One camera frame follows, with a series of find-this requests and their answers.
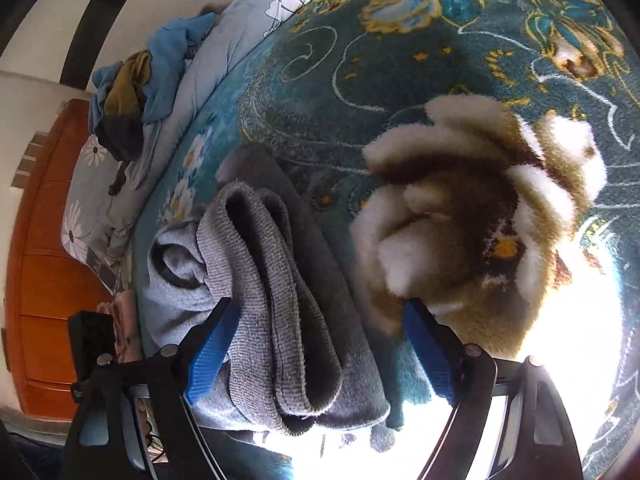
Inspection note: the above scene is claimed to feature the light blue floral quilt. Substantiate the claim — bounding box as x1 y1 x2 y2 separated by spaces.
60 0 371 286

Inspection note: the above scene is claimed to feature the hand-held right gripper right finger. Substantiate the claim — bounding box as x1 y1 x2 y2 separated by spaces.
401 297 586 480

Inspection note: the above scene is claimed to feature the dark grey garment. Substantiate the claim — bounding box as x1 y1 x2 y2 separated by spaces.
94 114 147 196

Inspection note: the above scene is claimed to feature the mustard garment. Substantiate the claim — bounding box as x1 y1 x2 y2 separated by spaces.
103 51 153 118

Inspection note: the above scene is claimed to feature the wooden headboard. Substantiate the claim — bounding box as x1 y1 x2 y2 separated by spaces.
4 99 118 423

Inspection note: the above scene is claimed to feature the grey knit garment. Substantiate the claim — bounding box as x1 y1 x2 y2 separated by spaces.
142 142 406 448

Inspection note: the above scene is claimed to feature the white wardrobe with black band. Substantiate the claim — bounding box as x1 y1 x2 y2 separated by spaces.
0 0 236 106

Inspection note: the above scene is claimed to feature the pile of blue and mustard clothes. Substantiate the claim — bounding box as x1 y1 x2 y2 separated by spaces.
89 12 216 135

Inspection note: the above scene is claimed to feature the black box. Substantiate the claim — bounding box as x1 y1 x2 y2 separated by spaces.
67 310 118 403

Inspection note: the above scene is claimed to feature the teal floral plush blanket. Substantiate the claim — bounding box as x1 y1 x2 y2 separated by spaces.
120 0 640 480

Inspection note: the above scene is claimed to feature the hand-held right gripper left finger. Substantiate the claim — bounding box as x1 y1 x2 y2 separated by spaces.
62 296 243 480

